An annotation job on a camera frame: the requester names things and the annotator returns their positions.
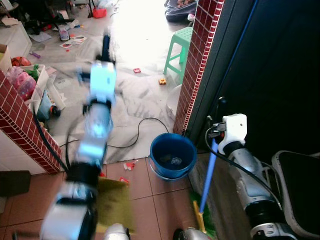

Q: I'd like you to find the white storage box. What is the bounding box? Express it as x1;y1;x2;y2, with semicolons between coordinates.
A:
0;22;32;59

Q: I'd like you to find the black floor cable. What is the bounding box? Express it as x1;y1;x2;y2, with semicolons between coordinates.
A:
107;117;171;150

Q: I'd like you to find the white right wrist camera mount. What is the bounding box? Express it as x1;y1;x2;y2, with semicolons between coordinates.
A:
222;114;248;147

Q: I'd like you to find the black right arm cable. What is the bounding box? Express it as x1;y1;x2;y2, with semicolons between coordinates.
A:
204;126;282;203

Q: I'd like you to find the silver right robot leg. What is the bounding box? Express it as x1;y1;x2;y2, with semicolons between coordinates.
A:
173;227;211;240

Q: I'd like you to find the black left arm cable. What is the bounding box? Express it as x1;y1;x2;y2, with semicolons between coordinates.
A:
32;112;69;172

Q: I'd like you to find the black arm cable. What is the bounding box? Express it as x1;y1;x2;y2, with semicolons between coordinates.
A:
32;112;69;172
204;126;282;203

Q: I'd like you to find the white toy crate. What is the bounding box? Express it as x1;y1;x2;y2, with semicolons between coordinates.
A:
19;64;66;115

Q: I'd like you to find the dark metal door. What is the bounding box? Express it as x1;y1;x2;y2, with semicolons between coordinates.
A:
186;0;320;168

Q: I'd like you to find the blue handled broom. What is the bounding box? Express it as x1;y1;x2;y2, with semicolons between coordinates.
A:
192;139;219;239

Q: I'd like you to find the small red bucket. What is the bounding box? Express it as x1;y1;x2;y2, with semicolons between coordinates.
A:
91;6;108;19

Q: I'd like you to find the dark brown block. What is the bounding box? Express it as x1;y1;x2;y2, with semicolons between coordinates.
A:
0;170;31;197

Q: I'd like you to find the green plastic stool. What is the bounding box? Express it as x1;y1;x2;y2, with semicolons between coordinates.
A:
163;26;195;84

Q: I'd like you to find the silver left robot leg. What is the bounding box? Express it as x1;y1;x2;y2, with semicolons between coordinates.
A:
102;223;132;240

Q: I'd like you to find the silver robot leg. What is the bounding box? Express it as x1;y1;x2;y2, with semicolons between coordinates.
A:
102;223;132;240
173;227;211;240

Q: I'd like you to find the pink plastic bag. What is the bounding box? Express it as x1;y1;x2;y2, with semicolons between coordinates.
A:
7;66;38;101

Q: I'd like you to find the red handled olive dustpan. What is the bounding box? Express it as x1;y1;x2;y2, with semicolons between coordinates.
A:
97;176;135;232

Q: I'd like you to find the blue plastic bucket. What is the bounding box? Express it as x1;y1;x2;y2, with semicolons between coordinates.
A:
149;132;198;181

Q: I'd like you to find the black chair grey frame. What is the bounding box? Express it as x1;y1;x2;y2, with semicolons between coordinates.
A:
271;150;320;240

